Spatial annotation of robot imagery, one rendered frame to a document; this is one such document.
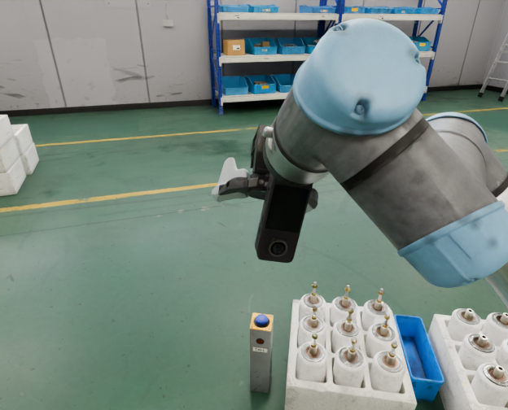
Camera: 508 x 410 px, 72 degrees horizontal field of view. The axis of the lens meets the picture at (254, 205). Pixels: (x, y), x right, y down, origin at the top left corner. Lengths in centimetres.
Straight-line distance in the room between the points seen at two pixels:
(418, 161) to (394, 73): 6
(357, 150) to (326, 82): 5
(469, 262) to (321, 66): 16
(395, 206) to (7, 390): 158
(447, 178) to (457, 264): 6
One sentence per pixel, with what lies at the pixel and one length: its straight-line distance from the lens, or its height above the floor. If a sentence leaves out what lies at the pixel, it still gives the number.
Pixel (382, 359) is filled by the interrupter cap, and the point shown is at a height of 25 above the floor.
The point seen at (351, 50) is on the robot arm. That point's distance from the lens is 23.
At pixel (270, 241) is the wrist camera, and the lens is 40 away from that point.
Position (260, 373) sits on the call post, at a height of 10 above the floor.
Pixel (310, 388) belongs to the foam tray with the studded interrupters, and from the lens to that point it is 123.
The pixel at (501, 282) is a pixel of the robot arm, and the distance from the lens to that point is 43.
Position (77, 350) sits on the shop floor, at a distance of 170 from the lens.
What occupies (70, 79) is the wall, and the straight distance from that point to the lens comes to 595.
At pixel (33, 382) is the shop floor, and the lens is 166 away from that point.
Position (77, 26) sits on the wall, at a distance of 588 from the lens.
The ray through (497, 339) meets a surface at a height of 20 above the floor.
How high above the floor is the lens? 118
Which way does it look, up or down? 28 degrees down
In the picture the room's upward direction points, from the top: straight up
